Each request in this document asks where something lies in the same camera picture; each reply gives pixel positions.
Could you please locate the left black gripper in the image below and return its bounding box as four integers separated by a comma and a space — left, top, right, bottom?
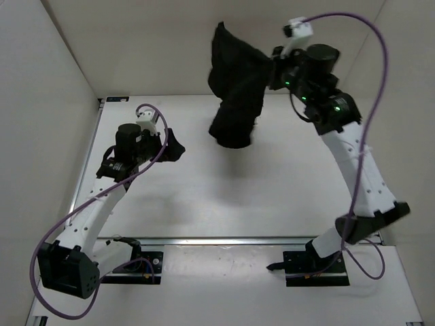
137, 125, 187, 161

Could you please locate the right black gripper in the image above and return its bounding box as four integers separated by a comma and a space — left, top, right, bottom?
261, 46, 314, 105

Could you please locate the black pleated skirt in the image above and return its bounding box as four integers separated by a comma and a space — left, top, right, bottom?
208, 22, 272, 149

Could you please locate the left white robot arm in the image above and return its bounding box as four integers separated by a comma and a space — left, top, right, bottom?
37, 124, 186, 299

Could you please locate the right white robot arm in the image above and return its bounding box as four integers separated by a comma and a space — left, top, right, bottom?
269, 44, 411, 272

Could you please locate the left blue corner label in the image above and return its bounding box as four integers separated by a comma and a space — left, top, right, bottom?
105, 96, 129, 103

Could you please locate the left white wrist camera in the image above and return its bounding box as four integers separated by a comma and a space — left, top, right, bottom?
136, 109, 159, 136

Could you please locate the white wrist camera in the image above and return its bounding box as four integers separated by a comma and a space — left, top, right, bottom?
136, 109, 159, 136
280, 17, 313, 58

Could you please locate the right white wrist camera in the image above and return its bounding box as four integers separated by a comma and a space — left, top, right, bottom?
280, 17, 313, 58

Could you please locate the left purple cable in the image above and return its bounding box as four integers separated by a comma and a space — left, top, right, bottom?
30, 103, 171, 319

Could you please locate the purple cable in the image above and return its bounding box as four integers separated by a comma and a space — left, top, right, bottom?
30, 103, 171, 319
307, 12, 392, 280

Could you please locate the aluminium table rail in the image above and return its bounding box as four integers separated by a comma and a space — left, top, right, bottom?
94, 236, 385, 247

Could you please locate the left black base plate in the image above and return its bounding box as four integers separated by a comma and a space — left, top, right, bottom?
102, 246, 164, 285

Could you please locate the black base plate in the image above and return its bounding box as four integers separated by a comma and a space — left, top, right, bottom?
266, 251, 350, 287
102, 246, 164, 285

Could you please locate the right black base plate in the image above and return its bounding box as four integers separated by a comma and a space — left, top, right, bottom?
266, 251, 350, 287

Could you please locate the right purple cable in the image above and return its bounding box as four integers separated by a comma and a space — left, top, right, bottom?
307, 12, 392, 280

